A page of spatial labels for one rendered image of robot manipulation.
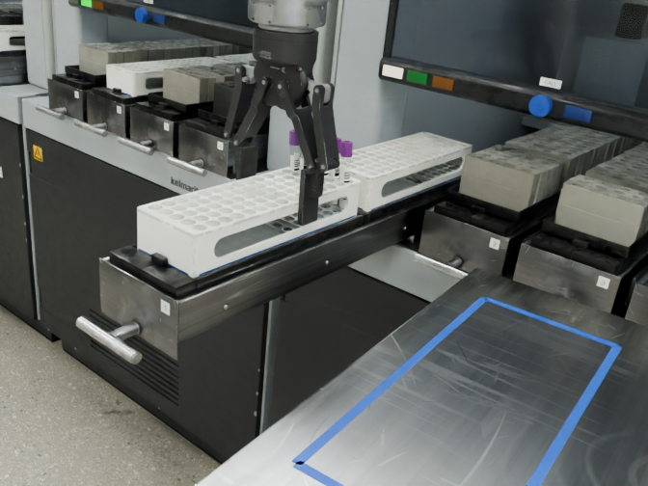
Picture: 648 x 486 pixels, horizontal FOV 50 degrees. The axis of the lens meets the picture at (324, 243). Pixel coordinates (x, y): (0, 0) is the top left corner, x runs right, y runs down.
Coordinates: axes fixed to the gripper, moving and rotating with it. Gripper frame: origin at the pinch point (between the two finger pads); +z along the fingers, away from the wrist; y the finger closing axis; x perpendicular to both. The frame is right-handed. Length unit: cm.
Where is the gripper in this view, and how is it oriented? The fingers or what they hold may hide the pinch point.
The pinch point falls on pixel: (276, 193)
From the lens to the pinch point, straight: 88.3
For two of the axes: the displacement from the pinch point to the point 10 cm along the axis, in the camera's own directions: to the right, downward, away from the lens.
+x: 6.3, -2.7, 7.3
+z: -0.9, 9.1, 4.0
